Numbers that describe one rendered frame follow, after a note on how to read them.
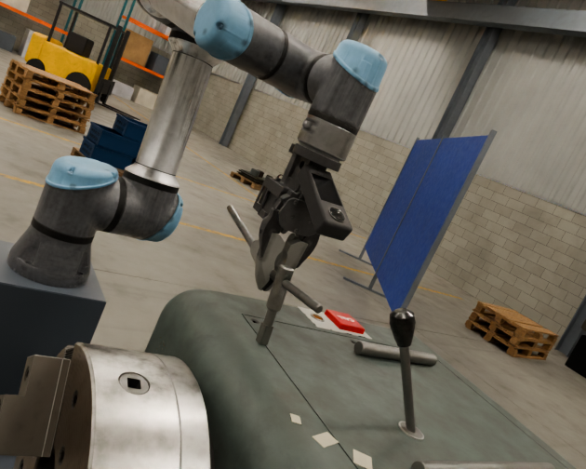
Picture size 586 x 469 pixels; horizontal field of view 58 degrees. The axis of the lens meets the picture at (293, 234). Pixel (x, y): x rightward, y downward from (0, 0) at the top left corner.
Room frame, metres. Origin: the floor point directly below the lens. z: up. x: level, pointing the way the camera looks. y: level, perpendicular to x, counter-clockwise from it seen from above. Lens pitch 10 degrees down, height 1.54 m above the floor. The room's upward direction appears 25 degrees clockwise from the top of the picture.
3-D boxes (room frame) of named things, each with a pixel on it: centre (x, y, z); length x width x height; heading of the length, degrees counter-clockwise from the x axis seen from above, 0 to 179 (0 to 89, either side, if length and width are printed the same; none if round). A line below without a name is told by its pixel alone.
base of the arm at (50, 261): (0.99, 0.41, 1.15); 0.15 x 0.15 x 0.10
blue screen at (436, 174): (7.33, -1.30, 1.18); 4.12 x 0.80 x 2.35; 1
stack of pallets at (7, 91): (9.05, 4.79, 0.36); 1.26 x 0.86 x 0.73; 141
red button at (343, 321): (0.97, -0.16, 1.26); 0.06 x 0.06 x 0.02; 33
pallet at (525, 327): (7.96, -3.63, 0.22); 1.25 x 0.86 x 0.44; 132
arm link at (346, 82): (0.76, 0.02, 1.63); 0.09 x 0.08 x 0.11; 43
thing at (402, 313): (0.64, -0.17, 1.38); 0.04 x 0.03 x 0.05; 123
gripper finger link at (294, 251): (0.77, 0.00, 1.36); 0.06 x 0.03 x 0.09; 33
